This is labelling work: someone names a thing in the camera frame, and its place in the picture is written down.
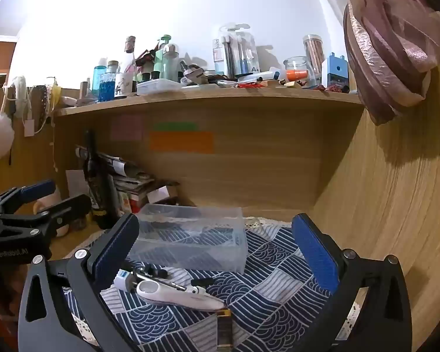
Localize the green pump bottle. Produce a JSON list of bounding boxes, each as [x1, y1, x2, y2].
[[153, 35, 172, 78]]

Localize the tall clear jar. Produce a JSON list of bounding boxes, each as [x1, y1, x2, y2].
[[302, 35, 325, 87]]

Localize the white floral bottle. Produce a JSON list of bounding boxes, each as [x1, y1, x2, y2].
[[115, 36, 137, 98]]

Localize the orange sticky note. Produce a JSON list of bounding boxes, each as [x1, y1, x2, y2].
[[149, 132, 213, 153]]

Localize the grey funnel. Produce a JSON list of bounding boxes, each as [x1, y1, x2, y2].
[[76, 81, 97, 108]]

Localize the blue wave patterned cloth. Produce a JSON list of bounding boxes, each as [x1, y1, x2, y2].
[[62, 216, 360, 352]]

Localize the clear flat plastic box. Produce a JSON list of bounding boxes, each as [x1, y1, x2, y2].
[[136, 78, 182, 96]]

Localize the blue liquid bottle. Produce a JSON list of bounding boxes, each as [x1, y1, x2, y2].
[[98, 71, 116, 102]]

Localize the dark brown tube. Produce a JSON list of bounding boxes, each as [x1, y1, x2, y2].
[[216, 310, 234, 351]]

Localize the cream mug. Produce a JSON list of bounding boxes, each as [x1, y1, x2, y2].
[[35, 194, 72, 237]]

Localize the short glass jar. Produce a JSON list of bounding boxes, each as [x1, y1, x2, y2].
[[283, 56, 311, 87]]

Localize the blue white carton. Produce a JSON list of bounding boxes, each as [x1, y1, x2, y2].
[[321, 54, 349, 91]]

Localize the clear plastic storage box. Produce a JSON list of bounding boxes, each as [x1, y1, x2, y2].
[[128, 203, 248, 274]]

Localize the white fluffy headband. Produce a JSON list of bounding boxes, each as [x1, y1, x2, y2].
[[13, 76, 28, 118]]

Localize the wooden shelf unit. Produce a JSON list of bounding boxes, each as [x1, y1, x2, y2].
[[0, 55, 440, 352]]

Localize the mint bottle silver cap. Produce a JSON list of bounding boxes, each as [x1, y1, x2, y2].
[[163, 43, 180, 81]]

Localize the stack of magazines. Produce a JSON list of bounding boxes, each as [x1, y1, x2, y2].
[[75, 146, 180, 214]]

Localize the white handheld device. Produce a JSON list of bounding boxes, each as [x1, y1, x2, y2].
[[136, 280, 226, 312]]

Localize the green sticky note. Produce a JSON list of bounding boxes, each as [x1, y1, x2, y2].
[[152, 122, 198, 131]]

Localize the teal plastic bottle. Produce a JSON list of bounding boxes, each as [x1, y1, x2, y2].
[[93, 65, 107, 94]]

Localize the small white blue charger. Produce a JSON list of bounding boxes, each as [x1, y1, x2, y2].
[[114, 268, 138, 291]]

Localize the patterned strap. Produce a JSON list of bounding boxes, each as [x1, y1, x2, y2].
[[39, 86, 49, 126]]

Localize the pink hanging bag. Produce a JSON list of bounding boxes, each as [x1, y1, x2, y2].
[[343, 0, 440, 125]]

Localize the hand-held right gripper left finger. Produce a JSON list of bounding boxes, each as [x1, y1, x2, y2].
[[18, 213, 140, 352]]

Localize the dark wine bottle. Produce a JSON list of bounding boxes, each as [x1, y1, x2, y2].
[[84, 129, 120, 230]]

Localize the white paper sheet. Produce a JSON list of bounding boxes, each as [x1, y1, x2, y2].
[[66, 169, 90, 199]]

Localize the toothbrush blister pack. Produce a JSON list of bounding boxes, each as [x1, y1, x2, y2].
[[213, 24, 259, 80]]

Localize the pink sticky note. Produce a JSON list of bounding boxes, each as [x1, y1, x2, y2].
[[111, 115, 143, 142]]

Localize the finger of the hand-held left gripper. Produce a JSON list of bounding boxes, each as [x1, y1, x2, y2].
[[0, 194, 92, 245], [0, 180, 57, 215]]

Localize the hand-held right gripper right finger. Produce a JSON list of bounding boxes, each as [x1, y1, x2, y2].
[[291, 213, 413, 352]]

